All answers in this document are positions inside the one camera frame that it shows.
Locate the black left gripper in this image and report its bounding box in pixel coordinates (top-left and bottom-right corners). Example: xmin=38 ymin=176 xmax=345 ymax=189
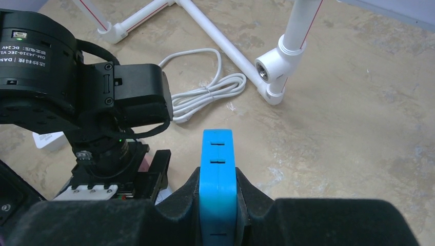
xmin=54 ymin=140 xmax=172 ymax=204

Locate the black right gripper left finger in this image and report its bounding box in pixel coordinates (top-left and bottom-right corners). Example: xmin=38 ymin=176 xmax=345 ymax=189
xmin=5 ymin=170 xmax=199 ymax=245

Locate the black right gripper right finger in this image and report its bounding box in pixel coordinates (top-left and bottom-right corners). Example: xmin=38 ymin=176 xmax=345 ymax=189
xmin=236 ymin=169 xmax=419 ymax=245

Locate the pink cube adapter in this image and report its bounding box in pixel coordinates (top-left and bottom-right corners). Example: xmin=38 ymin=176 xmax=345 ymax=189
xmin=138 ymin=156 xmax=150 ymax=172

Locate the blue plug adapter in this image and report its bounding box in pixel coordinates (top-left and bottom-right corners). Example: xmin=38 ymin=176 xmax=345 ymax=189
xmin=199 ymin=129 xmax=238 ymax=245

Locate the white power strip cable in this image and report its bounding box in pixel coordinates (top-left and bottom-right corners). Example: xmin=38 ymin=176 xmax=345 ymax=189
xmin=157 ymin=48 xmax=247 ymax=124

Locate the white USB power strip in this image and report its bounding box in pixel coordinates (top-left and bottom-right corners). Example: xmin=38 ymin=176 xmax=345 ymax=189
xmin=32 ymin=132 xmax=68 ymax=151

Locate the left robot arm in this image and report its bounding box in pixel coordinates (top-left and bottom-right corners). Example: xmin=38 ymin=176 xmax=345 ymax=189
xmin=1 ymin=9 xmax=173 ymax=201

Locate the white PVC pipe frame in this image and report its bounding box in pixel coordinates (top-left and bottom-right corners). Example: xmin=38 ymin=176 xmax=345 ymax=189
xmin=73 ymin=0 xmax=324 ymax=106

